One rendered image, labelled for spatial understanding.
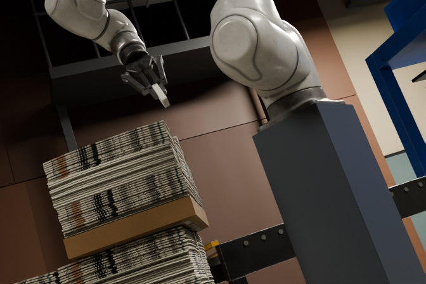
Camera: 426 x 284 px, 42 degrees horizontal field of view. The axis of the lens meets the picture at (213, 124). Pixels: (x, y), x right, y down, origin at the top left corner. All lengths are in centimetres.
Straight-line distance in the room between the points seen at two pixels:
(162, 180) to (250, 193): 411
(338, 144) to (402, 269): 32
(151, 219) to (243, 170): 416
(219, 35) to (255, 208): 415
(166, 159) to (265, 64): 30
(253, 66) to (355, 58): 522
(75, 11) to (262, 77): 58
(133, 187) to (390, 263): 59
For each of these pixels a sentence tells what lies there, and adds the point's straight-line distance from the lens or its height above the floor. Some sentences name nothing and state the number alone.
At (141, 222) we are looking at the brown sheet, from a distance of 121.
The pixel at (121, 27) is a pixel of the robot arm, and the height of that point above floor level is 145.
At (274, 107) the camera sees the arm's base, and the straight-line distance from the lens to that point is 141.
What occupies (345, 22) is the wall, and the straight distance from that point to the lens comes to 658.
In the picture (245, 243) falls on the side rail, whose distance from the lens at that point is 188.
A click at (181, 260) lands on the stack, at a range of 121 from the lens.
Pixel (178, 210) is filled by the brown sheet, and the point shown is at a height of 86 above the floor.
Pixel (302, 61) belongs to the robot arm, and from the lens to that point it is 140.
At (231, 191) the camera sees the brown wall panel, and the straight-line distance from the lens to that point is 526.
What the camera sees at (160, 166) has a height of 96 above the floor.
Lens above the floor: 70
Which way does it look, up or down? 15 degrees up
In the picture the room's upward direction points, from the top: 19 degrees counter-clockwise
